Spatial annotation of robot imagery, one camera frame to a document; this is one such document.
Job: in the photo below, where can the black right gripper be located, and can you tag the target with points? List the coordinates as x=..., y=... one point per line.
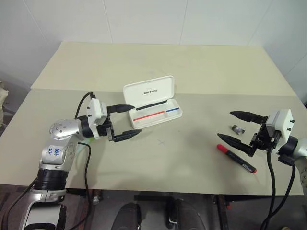
x=263, y=139

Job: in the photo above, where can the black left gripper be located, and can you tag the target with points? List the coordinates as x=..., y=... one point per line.
x=108, y=130

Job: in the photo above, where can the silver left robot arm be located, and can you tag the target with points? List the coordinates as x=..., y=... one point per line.
x=61, y=130

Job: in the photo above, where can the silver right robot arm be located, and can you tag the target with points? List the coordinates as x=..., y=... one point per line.
x=299, y=149

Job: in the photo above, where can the white open pencil case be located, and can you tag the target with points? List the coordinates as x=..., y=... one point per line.
x=148, y=92

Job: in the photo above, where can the small grey cap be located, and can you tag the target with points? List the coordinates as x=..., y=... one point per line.
x=238, y=129

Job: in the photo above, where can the thin red pen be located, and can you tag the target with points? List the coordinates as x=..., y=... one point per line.
x=148, y=115

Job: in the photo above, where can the black marker with red cap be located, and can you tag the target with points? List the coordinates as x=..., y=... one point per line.
x=237, y=158

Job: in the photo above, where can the thin black pen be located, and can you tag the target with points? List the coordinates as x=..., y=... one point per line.
x=151, y=105

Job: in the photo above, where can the short blue pen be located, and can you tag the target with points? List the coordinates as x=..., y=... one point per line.
x=172, y=110

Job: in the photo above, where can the dark rounded shape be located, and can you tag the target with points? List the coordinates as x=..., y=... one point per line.
x=128, y=215

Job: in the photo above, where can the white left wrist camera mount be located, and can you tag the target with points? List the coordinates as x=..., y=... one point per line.
x=94, y=111

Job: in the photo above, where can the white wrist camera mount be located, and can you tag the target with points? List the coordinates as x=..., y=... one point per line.
x=283, y=123
x=94, y=111

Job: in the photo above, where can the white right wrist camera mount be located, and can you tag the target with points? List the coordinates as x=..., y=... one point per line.
x=283, y=123

